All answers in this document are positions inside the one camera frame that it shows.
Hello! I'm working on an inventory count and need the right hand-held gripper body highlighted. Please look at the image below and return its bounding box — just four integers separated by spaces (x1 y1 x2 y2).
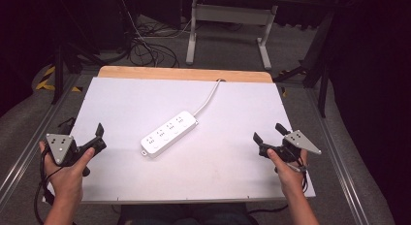
258 129 323 164

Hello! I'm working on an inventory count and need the tangle of black floor cables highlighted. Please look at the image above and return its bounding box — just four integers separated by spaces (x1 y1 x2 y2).
119 0 192 70

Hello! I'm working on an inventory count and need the white metal desk frame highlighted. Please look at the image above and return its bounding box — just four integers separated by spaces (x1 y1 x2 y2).
185 0 279 71

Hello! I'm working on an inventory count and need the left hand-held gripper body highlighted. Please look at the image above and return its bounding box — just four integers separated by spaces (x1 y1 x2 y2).
45 133 108 177

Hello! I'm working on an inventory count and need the person's right hand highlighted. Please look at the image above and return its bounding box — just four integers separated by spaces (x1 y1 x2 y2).
266 148 310 197

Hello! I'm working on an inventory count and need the yellow black floor tape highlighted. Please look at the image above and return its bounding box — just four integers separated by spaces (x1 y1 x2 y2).
34 65 83 93

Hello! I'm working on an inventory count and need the black metal stand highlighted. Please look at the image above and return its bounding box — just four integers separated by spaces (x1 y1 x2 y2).
50 40 109 106
272 10 335 118

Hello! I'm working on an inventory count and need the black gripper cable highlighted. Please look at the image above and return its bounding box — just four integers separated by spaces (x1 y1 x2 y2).
247 158 310 215
33 146 66 225

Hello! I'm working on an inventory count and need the white power strip cord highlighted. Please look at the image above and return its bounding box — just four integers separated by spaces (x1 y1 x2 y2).
192 78 225 118

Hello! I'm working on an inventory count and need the aluminium frame rail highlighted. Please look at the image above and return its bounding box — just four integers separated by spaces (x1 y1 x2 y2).
0 73 81 202
303 87 372 225

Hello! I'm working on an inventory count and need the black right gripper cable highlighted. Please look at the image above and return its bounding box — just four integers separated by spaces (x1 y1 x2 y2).
247 158 310 215

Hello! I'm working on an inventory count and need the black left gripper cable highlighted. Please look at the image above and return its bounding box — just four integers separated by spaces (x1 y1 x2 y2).
33 146 66 225

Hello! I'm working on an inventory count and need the white board sheet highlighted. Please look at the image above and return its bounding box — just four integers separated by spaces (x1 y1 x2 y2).
43 77 317 205

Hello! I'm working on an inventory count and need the person's left hand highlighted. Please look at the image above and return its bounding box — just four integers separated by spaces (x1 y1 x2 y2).
38 141 97 204

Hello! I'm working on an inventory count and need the white power strip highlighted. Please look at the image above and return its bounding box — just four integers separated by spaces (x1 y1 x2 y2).
140 110 200 159

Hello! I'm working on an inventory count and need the wooden table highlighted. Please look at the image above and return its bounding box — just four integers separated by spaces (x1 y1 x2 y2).
97 65 274 84

